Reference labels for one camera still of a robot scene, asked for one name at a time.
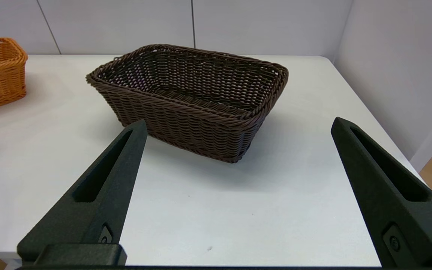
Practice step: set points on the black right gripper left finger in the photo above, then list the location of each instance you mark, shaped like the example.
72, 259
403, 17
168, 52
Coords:
103, 195

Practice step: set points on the dark brown woven basket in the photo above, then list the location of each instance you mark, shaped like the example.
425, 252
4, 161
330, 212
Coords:
201, 127

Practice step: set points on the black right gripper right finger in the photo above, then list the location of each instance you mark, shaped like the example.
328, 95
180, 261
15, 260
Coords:
392, 210

